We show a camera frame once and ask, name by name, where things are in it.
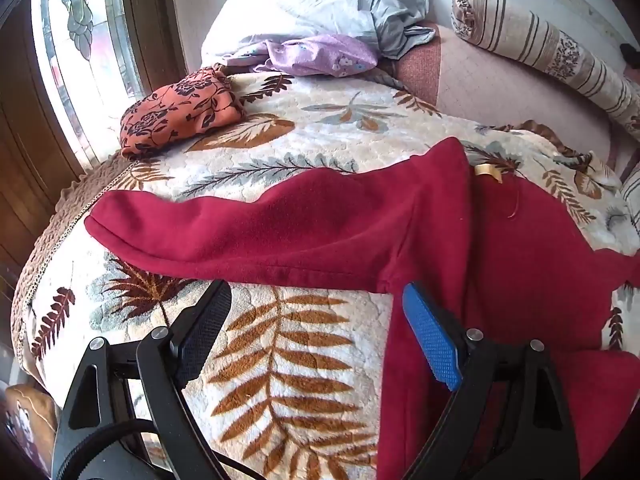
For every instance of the window with wooden frame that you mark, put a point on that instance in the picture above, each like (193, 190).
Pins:
(85, 35)

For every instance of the brown lace bed cover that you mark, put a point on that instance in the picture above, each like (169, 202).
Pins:
(65, 215)

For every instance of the orange floral cloth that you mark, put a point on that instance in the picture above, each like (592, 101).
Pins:
(175, 110)

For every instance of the patterned floor cushion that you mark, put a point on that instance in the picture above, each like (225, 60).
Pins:
(27, 415)

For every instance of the red garment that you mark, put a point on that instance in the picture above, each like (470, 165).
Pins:
(350, 225)

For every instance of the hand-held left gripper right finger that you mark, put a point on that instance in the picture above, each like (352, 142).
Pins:
(432, 335)

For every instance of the leaf print fleece blanket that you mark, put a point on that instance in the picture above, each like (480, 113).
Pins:
(300, 360)

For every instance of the striped bolster pillow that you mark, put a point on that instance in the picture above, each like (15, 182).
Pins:
(540, 42)

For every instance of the pink quilted bed sheet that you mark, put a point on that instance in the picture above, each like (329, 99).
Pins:
(480, 85)

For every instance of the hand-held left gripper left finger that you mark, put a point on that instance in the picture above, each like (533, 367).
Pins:
(200, 332)

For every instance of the purple floral cloth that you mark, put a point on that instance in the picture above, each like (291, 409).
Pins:
(315, 55)

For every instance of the pale grey pillow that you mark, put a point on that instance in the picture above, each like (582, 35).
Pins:
(300, 10)

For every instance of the dark cloth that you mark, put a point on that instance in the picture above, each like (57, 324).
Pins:
(630, 50)

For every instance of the striped floral quilt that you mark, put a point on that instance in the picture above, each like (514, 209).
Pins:
(632, 195)

